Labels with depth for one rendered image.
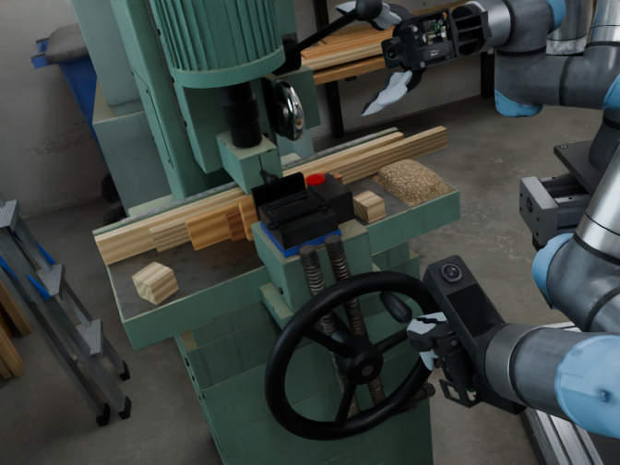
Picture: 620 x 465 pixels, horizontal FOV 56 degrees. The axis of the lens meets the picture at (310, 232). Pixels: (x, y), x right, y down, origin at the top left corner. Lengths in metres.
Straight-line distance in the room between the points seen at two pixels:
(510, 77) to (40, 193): 2.94
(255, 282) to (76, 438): 1.29
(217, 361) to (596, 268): 0.61
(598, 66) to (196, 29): 0.58
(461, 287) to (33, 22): 2.87
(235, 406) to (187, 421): 0.92
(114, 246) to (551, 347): 0.74
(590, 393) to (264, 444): 0.78
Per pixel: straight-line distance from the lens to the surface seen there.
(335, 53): 2.99
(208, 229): 1.00
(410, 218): 1.02
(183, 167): 1.19
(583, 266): 0.64
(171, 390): 2.10
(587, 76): 0.97
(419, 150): 1.18
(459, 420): 1.84
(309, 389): 1.12
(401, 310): 0.76
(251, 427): 1.12
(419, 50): 0.85
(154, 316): 0.92
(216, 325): 0.95
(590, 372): 0.49
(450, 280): 0.65
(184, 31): 0.89
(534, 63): 1.00
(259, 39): 0.90
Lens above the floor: 1.42
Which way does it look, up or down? 32 degrees down
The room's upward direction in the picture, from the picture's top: 11 degrees counter-clockwise
